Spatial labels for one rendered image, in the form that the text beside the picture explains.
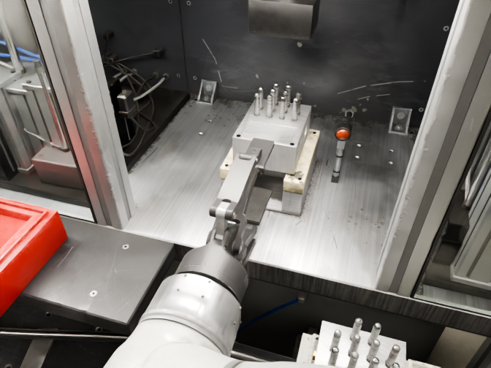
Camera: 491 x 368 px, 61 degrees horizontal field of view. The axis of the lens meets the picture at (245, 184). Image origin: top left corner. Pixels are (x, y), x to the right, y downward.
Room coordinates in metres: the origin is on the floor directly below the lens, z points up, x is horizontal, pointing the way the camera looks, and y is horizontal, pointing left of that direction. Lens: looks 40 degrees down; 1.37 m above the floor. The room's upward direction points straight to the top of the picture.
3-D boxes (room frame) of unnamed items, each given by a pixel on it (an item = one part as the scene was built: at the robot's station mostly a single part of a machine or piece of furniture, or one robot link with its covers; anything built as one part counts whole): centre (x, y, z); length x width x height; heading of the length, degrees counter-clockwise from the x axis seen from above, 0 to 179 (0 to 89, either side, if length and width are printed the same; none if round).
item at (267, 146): (0.44, -0.01, 1.05); 0.07 x 0.03 x 0.01; 163
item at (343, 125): (0.56, -0.16, 0.96); 0.03 x 0.03 x 0.12; 73
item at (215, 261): (0.30, 0.03, 1.01); 0.09 x 0.07 x 0.08; 163
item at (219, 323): (0.23, 0.05, 1.01); 0.09 x 0.06 x 0.09; 73
